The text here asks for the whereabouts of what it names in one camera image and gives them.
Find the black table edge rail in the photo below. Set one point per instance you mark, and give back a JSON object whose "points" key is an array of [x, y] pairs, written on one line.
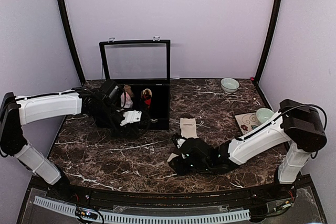
{"points": [[244, 189]]}

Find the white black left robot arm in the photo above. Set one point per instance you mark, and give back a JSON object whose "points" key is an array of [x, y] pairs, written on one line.
{"points": [[106, 104]]}

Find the pale green ceramic bowl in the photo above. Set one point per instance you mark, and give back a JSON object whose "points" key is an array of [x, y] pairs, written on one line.
{"points": [[229, 85]]}

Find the white cup on coaster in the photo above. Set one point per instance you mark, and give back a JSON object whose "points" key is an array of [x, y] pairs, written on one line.
{"points": [[263, 115]]}

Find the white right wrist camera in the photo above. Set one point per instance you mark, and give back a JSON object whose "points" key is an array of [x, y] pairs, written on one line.
{"points": [[178, 140]]}

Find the white brown striped sock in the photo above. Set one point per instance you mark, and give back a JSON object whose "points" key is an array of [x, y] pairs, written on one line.
{"points": [[187, 130]]}

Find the floral patterned coaster tile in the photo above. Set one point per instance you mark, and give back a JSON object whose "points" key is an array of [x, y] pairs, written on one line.
{"points": [[247, 122]]}

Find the black right frame post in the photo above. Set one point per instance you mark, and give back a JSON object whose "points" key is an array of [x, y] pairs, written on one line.
{"points": [[268, 41]]}

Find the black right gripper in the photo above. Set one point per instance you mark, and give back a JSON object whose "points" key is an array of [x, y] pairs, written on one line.
{"points": [[179, 168]]}

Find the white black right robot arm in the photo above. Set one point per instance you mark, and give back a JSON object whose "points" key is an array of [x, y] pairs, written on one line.
{"points": [[295, 123]]}

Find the black frame post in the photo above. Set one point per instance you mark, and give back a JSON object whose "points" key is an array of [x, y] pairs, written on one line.
{"points": [[70, 40], [268, 41]]}

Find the white slotted cable duct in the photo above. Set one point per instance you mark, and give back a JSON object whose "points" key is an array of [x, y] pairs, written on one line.
{"points": [[123, 214]]}

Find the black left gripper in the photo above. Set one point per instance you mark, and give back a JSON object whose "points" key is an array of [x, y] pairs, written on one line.
{"points": [[127, 130]]}

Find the black glass-lid sock box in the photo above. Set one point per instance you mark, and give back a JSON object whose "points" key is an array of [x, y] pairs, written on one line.
{"points": [[142, 64]]}

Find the pink white rolled sock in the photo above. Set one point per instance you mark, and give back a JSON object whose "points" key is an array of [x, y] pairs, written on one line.
{"points": [[126, 101]]}

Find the black left frame post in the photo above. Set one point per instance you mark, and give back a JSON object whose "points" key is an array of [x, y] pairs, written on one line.
{"points": [[70, 40]]}

